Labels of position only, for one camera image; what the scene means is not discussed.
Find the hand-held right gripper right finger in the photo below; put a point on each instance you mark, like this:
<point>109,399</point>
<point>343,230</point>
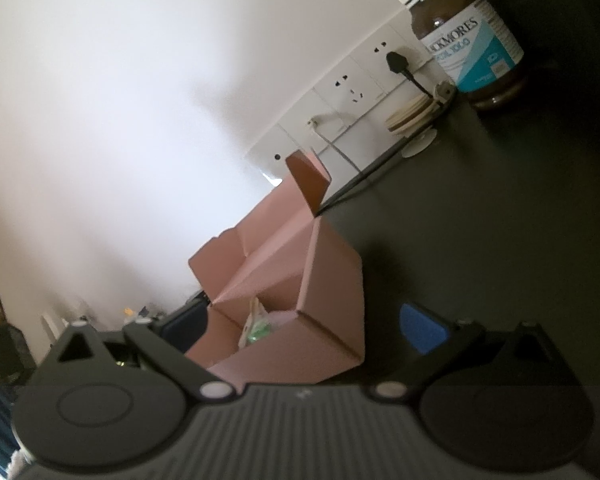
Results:
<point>422,330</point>

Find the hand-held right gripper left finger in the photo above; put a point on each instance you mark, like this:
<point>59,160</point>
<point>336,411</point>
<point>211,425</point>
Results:
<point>185,325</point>

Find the pink cardboard box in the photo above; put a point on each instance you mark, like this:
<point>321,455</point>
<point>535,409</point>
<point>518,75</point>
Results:
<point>330,285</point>

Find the black desktop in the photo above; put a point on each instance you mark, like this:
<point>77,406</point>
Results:
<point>505,210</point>

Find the clear packet with white pad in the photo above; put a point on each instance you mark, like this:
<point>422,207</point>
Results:
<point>255,310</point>

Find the black bag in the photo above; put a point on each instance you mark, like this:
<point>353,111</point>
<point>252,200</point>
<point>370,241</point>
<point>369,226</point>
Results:
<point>12,345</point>

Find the black power plug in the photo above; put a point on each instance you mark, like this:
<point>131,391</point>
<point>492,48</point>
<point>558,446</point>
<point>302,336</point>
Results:
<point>399,64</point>

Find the brown supplement bottle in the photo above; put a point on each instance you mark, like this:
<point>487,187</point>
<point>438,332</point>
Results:
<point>475,60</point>

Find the black storage box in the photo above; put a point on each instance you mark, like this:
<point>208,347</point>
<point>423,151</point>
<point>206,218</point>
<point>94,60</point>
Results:
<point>555,10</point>

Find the white wall socket panel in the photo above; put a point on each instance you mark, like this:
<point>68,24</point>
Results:
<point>350,67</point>

